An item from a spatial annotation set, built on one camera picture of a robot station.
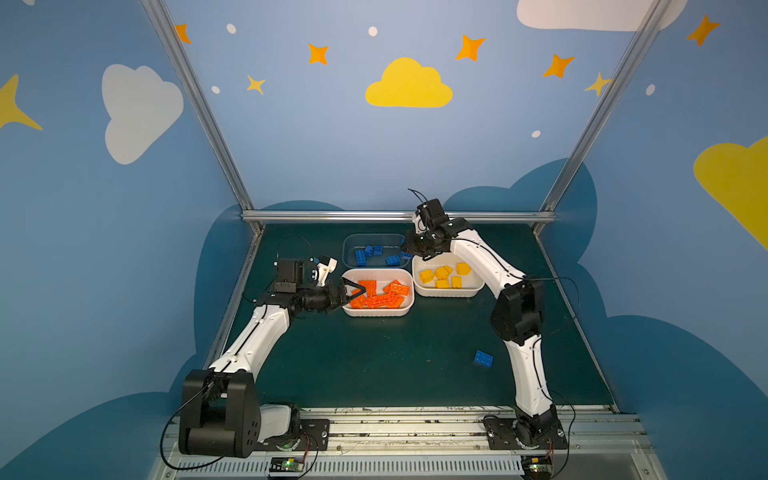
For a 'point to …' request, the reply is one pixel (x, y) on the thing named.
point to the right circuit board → (537, 467)
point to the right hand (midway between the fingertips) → (406, 244)
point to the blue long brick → (360, 257)
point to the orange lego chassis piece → (390, 301)
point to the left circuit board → (287, 463)
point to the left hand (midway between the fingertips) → (356, 293)
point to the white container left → (382, 277)
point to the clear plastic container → (392, 244)
